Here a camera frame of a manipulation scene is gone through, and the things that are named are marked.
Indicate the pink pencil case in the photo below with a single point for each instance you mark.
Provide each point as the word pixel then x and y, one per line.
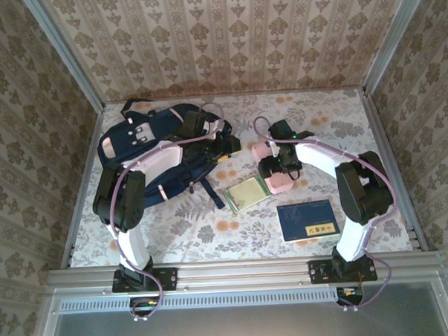
pixel 280 184

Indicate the green notebook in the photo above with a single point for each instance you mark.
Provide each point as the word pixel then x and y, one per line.
pixel 247 195

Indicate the navy backpack with pink trim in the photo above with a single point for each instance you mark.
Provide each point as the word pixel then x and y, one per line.
pixel 162 126

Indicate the navy book with yellow label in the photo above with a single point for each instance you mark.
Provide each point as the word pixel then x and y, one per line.
pixel 304 216

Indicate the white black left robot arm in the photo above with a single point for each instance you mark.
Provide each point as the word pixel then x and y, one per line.
pixel 160 159

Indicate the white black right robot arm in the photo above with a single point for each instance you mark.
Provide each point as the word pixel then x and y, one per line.
pixel 320 152

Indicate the floral table cover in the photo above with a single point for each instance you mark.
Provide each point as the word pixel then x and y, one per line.
pixel 249 241

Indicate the grey metal panel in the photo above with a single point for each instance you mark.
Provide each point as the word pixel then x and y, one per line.
pixel 234 327

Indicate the aluminium table side rail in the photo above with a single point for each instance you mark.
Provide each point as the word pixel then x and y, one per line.
pixel 84 181
pixel 375 113

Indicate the aluminium mounting rail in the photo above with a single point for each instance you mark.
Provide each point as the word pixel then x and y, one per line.
pixel 243 273

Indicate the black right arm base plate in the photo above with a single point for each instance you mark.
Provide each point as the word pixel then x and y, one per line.
pixel 319 271

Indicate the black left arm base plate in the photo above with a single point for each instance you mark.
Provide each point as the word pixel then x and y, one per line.
pixel 169 278

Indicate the aluminium upright frame post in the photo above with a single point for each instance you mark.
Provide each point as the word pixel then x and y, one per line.
pixel 394 38
pixel 65 52

